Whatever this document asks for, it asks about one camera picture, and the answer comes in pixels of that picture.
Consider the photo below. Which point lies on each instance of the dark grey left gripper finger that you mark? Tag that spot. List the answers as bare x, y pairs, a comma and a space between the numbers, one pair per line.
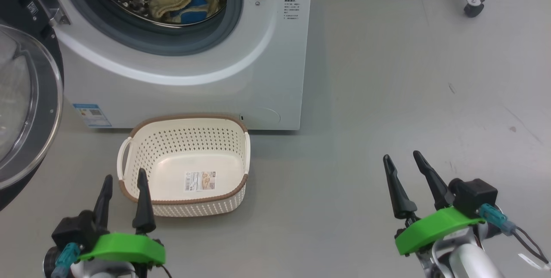
143, 213
103, 205

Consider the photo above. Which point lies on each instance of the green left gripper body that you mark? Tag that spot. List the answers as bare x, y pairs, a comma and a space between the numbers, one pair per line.
125, 248

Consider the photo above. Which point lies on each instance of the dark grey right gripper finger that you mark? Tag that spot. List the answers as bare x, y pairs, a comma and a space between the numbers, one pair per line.
437, 187
402, 202

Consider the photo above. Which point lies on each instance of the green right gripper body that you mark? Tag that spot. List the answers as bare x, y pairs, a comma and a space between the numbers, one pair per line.
434, 226

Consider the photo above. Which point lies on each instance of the blue cloth garment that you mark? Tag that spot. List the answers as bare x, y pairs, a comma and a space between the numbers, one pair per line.
196, 4

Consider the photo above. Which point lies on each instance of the paper basket label sticker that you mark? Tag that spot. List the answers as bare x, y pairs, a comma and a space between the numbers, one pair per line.
200, 181

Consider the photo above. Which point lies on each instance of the cream perforated laundry basket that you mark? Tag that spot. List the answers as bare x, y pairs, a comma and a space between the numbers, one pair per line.
189, 144

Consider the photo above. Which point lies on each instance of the white front-load washing machine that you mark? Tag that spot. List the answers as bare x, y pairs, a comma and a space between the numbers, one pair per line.
275, 75

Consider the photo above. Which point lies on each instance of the blue energy label sticker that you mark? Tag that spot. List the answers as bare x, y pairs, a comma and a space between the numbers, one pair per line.
91, 115

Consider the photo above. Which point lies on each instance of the black text instruction sticker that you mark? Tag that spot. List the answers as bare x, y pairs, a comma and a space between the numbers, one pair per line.
291, 9

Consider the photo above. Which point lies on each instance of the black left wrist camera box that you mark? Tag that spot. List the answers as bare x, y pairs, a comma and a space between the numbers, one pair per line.
73, 228

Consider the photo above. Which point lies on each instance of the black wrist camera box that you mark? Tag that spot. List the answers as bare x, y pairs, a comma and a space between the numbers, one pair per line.
73, 228
475, 196

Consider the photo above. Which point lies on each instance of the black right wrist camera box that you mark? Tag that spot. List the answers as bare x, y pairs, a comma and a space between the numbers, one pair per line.
475, 196

